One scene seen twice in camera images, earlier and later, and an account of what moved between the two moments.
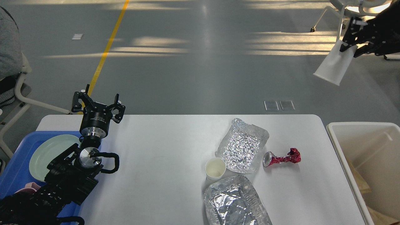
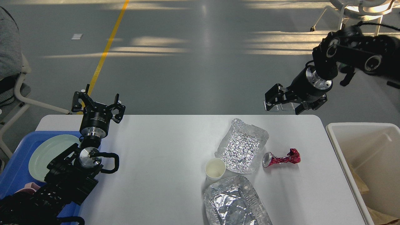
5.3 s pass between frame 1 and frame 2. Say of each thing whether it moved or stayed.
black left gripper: stayed
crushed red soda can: stayed
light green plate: stayed
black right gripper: moved
